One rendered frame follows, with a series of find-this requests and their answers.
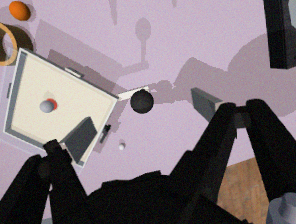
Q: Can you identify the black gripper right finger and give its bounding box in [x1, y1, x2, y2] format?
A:
[133, 87, 296, 224]

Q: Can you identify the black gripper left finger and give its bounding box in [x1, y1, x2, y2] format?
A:
[0, 117, 98, 224]

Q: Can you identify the orange ball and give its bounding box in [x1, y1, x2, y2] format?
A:
[9, 1, 31, 21]

